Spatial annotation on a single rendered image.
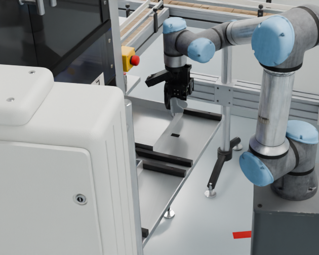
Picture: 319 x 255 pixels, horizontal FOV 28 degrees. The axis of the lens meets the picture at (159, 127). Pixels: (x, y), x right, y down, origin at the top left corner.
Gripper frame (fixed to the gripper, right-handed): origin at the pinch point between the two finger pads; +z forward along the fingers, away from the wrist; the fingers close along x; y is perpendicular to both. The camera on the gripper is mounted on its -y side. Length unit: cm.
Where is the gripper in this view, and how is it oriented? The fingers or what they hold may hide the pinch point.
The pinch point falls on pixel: (171, 113)
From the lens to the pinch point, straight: 220.9
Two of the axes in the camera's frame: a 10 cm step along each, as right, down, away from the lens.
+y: 9.2, 1.9, -3.5
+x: 4.0, -5.2, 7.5
